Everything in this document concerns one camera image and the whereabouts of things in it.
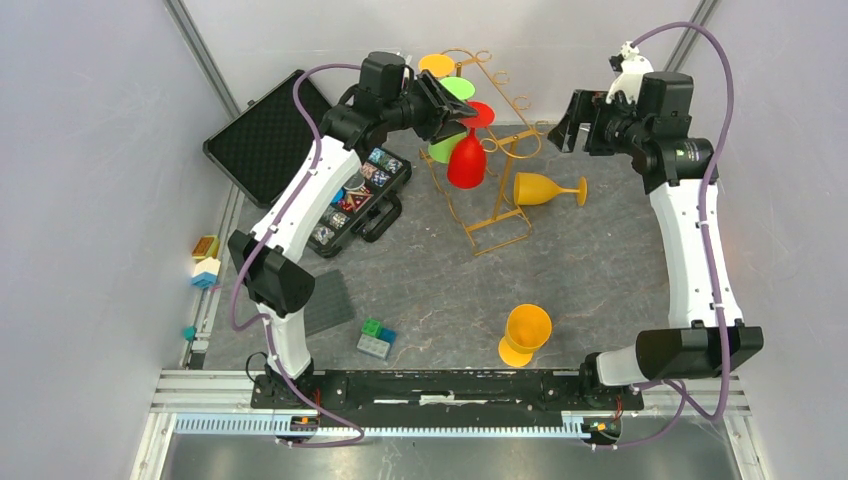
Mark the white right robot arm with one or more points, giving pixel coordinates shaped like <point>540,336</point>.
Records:
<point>706,336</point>

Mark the green grey blue bricks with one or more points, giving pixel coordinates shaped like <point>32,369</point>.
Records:
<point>375,339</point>

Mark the gold wire wine glass rack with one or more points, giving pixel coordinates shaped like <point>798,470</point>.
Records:
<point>510,138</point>

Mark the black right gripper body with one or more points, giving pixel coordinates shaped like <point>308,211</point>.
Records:
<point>625,127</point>

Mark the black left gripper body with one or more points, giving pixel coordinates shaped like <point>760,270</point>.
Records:
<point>412,112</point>

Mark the yellow orange toy brick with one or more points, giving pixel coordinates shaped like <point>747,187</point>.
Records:
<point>206,247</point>

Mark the yellow plastic wine glass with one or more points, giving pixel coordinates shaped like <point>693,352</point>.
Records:
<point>438,65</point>
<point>528,328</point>
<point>530,189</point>

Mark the white blue toy brick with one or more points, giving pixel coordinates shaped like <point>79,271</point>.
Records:
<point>206,272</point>

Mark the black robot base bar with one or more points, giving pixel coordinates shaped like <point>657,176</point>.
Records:
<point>442,398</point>

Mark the red plastic wine glass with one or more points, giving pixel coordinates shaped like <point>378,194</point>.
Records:
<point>468,159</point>

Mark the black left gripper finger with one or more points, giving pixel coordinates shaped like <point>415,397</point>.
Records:
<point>442,130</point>
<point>437,102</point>

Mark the black poker chip case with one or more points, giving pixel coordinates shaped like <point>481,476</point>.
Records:
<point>262,150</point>

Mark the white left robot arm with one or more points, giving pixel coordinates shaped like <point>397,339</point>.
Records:
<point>277,283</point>

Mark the small teal toy brick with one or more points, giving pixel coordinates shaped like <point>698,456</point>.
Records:
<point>189,333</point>

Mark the green plastic wine glass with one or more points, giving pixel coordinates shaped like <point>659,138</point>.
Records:
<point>462,89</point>

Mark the grey building baseplate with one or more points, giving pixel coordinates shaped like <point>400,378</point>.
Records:
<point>330,304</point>

